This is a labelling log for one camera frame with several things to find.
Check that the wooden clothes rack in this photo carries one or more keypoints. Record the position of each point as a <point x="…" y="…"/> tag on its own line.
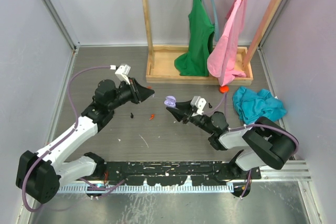
<point x="160" y="66"/>

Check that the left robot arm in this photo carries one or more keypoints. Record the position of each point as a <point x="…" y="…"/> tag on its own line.
<point x="42" y="173"/>

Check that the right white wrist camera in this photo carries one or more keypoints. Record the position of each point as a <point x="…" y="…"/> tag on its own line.
<point x="198" y="103"/>

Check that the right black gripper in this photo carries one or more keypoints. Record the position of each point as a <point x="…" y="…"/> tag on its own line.
<point x="184" y="106"/>

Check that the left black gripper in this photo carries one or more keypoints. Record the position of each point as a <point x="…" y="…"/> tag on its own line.
<point x="139" y="93"/>

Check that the green shirt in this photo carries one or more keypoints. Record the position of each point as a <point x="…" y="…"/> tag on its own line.
<point x="194" y="61"/>

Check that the pink shirt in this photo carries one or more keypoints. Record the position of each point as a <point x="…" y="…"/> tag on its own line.
<point x="221" y="62"/>

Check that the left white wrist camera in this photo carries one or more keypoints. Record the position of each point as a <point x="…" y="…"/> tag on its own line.
<point x="122" y="73"/>

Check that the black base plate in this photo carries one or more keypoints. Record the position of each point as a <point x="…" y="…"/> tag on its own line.
<point x="201" y="173"/>

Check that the teal cloth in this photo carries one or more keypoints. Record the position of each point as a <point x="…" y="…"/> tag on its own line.
<point x="251" y="105"/>

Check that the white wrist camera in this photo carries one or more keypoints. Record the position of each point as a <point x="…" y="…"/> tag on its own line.
<point x="122" y="73"/>
<point x="198" y="103"/>

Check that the white slotted cable duct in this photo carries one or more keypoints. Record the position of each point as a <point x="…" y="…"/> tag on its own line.
<point x="77" y="188"/>

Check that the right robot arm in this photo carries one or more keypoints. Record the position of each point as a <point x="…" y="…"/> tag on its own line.
<point x="261" y="143"/>

